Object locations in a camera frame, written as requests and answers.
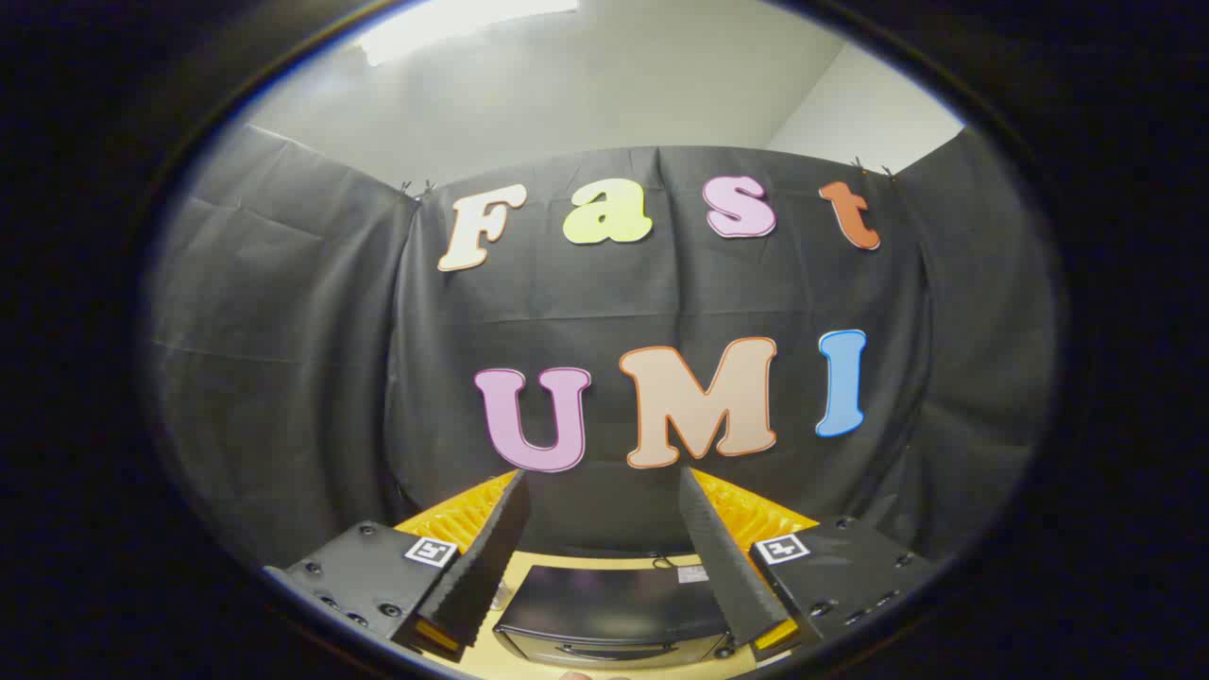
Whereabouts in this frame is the black toaster oven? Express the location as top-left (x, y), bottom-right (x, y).
top-left (493, 564), bottom-right (740, 664)

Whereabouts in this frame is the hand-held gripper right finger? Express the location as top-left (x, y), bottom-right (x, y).
top-left (676, 466), bottom-right (936, 664)

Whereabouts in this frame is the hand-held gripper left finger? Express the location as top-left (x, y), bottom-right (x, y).
top-left (263, 469), bottom-right (532, 664)

